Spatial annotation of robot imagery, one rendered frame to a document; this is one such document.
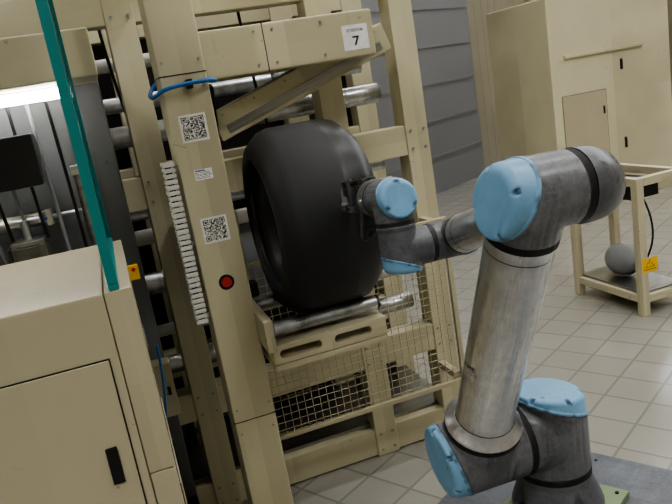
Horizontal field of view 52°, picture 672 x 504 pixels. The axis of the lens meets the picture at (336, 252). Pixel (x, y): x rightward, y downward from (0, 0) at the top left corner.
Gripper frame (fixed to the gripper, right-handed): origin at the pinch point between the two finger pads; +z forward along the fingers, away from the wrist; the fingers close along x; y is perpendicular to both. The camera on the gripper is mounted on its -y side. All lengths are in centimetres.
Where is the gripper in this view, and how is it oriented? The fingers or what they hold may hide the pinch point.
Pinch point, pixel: (348, 206)
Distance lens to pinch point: 185.8
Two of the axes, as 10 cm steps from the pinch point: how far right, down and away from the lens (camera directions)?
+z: -3.1, -0.6, 9.5
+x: -9.3, 2.3, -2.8
